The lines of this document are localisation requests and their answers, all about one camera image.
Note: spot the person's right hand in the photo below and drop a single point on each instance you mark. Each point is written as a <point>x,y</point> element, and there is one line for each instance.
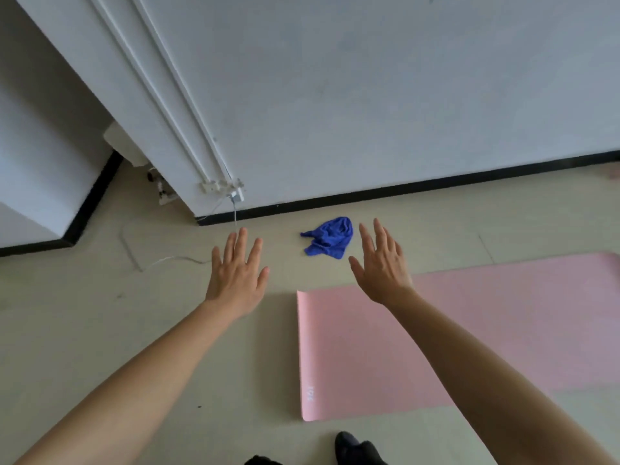
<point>385,273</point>

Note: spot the person's left hand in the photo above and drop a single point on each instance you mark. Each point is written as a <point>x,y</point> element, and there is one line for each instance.
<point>237,285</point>

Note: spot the pink yoga mat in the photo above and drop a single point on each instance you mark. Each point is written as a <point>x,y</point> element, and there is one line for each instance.
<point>358,353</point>

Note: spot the person's right forearm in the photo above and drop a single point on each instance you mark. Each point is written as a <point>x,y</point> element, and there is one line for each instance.
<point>494,382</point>

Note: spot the person's left forearm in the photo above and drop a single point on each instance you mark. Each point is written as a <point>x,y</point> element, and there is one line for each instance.
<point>135,392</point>

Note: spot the blue cloth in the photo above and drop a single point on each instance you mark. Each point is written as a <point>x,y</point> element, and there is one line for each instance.
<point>329,237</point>

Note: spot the person's black left shoe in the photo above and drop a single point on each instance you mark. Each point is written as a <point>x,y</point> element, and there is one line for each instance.
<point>261,461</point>

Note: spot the person's black shoe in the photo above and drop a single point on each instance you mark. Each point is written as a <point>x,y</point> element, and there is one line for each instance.
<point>261,461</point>
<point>356,450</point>

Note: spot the person's black right shoe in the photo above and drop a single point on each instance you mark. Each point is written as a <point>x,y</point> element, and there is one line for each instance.
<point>356,450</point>

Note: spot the black baseboard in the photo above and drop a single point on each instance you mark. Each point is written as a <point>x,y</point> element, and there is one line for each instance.
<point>436,183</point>
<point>92,203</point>

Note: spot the white plastic box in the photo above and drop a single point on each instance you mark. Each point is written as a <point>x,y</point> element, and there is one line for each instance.
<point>123,142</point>

